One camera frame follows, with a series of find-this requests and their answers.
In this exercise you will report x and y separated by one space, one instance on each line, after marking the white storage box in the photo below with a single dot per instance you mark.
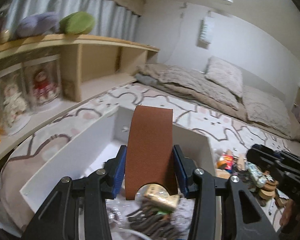
85 154

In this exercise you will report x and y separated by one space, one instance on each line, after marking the bunny print blanket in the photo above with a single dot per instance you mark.
226 136

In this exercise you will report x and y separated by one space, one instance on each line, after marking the beige quilted pillow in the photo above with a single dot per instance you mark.
266 109

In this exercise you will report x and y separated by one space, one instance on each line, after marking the red dress doll in case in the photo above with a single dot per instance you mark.
43 83

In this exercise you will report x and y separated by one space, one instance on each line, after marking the green plush toy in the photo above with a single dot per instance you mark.
77 23

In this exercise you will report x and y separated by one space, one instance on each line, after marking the grey blue curtain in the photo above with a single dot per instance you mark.
111 19

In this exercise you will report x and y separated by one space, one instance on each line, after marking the fluffy cream pillow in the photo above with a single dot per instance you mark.
226 75

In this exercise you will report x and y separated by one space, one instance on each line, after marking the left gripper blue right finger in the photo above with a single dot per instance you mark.
195 183

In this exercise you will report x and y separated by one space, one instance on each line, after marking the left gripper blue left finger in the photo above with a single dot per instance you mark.
104 183

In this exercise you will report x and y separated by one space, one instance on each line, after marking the floral fabric pouch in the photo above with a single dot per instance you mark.
256 174

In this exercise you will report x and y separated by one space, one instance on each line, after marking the beige folded quilt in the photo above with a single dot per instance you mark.
189 84

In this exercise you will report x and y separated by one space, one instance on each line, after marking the white dress doll in case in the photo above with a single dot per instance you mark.
15 112

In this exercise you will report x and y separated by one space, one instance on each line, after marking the red card packet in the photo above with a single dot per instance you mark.
229 159

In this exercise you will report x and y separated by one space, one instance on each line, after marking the purple plush toy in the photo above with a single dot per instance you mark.
39 24

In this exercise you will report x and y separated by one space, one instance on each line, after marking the brown leather sleeve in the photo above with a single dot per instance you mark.
149 157

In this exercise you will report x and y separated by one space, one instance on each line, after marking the round cork block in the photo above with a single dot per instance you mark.
266 194

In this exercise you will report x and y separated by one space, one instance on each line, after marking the wooden bedside shelf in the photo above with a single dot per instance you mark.
90 65

